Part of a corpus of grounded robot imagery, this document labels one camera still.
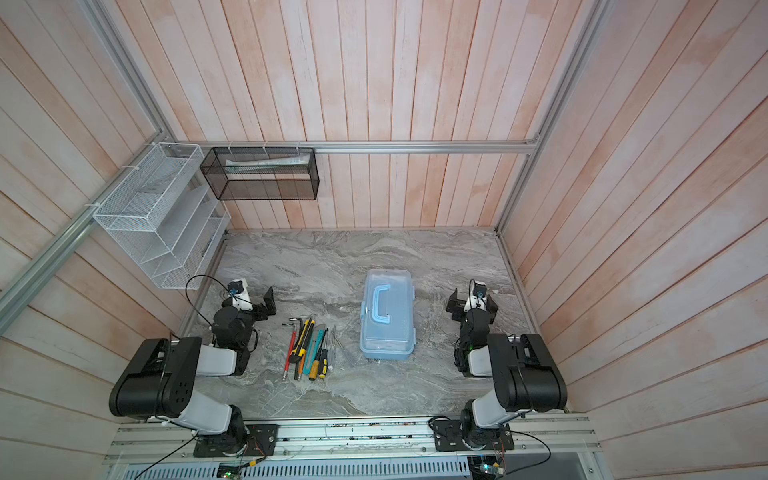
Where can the blue translucent plastic toolbox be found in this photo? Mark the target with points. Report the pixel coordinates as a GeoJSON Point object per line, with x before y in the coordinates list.
{"type": "Point", "coordinates": [387, 321]}

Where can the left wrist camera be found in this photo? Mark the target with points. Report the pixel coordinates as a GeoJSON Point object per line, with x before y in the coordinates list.
{"type": "Point", "coordinates": [238, 295]}

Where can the black mesh wall basket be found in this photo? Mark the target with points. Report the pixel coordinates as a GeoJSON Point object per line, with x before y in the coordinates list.
{"type": "Point", "coordinates": [262, 173]}

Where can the red handled hex key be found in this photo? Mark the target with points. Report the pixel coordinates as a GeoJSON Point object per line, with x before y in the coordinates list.
{"type": "Point", "coordinates": [292, 343]}

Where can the left aluminium wall rail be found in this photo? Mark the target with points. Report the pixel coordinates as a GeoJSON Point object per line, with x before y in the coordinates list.
{"type": "Point", "coordinates": [36, 275]}

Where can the aluminium front rail frame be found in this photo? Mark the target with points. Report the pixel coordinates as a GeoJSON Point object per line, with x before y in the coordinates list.
{"type": "Point", "coordinates": [554, 445]}

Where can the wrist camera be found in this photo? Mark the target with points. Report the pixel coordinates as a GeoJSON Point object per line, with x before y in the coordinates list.
{"type": "Point", "coordinates": [238, 295]}
{"type": "Point", "coordinates": [477, 296]}

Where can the white wire mesh shelf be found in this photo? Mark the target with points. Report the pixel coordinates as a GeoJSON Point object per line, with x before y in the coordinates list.
{"type": "Point", "coordinates": [166, 222]}

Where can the yellow black handled screwdriver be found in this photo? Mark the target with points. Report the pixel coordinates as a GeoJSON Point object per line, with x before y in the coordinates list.
{"type": "Point", "coordinates": [300, 349]}

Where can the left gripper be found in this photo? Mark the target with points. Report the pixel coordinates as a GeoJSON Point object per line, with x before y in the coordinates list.
{"type": "Point", "coordinates": [260, 305]}

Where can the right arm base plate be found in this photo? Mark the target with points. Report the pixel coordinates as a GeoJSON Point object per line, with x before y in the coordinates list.
{"type": "Point", "coordinates": [453, 435]}

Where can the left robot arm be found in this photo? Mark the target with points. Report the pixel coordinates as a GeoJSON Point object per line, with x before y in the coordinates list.
{"type": "Point", "coordinates": [159, 381]}

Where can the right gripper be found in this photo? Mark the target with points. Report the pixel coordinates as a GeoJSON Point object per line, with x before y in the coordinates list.
{"type": "Point", "coordinates": [472, 308]}

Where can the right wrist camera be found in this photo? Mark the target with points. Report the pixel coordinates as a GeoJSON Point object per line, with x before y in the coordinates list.
{"type": "Point", "coordinates": [477, 296]}

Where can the horizontal aluminium wall rail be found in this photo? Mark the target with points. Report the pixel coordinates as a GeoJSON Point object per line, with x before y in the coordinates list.
{"type": "Point", "coordinates": [383, 147]}

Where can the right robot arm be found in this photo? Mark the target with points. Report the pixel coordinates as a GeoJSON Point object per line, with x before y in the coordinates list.
{"type": "Point", "coordinates": [525, 378]}

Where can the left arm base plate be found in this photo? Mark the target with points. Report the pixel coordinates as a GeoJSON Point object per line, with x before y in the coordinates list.
{"type": "Point", "coordinates": [256, 440]}

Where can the short yellow black screwdriver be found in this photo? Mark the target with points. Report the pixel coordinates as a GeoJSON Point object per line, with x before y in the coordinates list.
{"type": "Point", "coordinates": [323, 364]}

